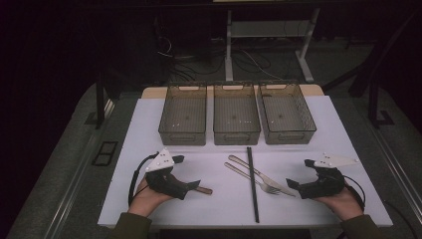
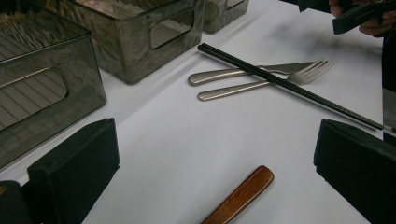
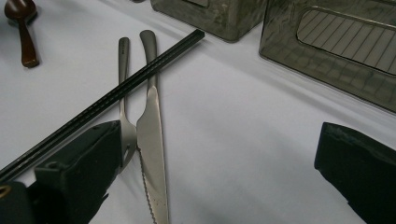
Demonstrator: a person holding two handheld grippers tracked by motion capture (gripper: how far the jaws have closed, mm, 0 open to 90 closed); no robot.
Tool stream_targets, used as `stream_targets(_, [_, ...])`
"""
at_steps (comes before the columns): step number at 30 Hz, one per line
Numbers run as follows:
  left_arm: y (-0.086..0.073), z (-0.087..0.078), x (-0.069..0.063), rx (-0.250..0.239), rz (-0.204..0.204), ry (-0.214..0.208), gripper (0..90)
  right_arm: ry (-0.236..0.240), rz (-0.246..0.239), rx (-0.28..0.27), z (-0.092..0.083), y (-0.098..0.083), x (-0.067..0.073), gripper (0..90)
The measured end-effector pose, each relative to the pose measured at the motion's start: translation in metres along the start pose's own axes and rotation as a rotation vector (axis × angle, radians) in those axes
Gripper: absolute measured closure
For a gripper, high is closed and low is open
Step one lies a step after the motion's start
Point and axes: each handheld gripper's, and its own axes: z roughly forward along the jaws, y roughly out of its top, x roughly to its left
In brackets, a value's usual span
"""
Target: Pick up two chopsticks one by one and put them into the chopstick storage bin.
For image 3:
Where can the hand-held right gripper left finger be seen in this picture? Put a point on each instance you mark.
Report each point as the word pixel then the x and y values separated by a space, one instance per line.
pixel 77 168

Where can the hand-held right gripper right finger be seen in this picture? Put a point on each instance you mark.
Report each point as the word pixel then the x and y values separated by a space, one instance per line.
pixel 364 174

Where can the steel table knife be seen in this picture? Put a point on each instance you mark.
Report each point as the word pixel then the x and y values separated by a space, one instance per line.
pixel 151 140

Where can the black chopstick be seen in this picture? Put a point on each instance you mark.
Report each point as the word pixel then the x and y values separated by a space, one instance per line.
pixel 124 85
pixel 126 91

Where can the steel fork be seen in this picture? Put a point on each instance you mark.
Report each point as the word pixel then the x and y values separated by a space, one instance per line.
pixel 123 62

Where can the smoky clear plastic bin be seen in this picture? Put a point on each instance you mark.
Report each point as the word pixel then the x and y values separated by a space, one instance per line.
pixel 280 46
pixel 218 18

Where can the white tablecloth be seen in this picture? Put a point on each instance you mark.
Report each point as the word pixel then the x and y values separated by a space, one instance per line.
pixel 233 140

